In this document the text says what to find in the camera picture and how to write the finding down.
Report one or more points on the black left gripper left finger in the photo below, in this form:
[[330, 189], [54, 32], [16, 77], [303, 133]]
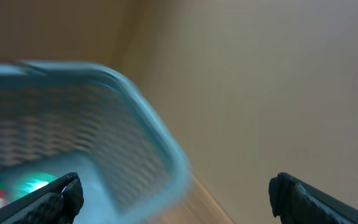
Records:
[[56, 203]]

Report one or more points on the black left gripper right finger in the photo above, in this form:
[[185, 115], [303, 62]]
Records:
[[296, 202]]

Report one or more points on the green lid jar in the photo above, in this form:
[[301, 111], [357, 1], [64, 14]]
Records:
[[29, 183]]

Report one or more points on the grey plastic shopping basket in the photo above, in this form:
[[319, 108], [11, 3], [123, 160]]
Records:
[[67, 116]]

